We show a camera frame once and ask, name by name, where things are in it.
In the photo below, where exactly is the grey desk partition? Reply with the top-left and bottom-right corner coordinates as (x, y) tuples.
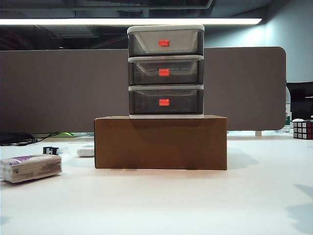
(0, 46), (287, 134)

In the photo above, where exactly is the brown cardboard box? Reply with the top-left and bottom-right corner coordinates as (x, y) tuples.
(94, 115), (228, 170)

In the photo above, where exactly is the white earbuds case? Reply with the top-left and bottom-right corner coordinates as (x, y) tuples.
(77, 145), (95, 157)

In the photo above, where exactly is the clear plastic bottle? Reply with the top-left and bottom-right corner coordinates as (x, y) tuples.
(283, 88), (293, 134)

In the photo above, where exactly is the Rubik's cube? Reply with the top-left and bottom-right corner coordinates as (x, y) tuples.
(292, 119), (313, 141)

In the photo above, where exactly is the ceiling light strip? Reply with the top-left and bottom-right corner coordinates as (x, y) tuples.
(0, 17), (263, 25)

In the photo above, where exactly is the white plastic drawer cabinet frame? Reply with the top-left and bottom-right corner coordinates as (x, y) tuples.
(127, 24), (205, 119)

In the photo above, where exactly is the napkin pack with purple print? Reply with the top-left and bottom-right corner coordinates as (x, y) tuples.
(0, 154), (62, 184)

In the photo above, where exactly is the black cable bundle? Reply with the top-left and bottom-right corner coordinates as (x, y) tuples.
(0, 131), (61, 147)

